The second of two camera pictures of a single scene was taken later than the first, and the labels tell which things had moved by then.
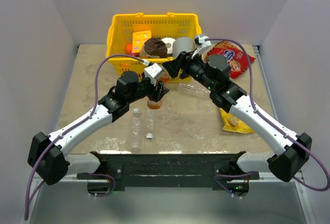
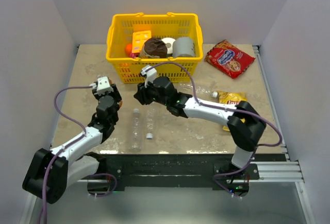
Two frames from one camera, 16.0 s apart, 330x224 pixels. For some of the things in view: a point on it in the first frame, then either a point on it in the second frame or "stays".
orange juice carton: x=138 y=39 stays
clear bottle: x=135 y=131 stays
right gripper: x=183 y=62 to x=142 y=94
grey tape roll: x=181 y=44 stays
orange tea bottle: x=164 y=79 to x=120 y=101
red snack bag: x=235 y=55 stays
